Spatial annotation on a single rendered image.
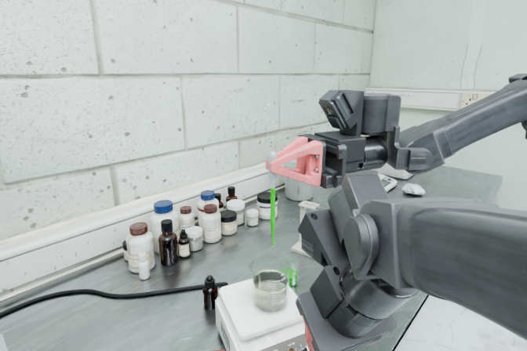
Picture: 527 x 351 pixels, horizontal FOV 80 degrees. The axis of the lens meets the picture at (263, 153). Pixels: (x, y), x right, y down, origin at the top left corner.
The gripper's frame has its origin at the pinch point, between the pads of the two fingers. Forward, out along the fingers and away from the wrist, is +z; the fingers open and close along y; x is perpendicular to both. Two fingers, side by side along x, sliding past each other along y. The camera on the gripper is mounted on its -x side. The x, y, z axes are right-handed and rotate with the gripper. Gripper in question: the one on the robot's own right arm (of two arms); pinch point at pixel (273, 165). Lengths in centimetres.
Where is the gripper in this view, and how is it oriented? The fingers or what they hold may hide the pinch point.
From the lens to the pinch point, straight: 46.3
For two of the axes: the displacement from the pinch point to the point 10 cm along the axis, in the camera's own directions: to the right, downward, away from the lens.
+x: 0.0, 9.7, 2.5
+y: 4.1, 2.3, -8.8
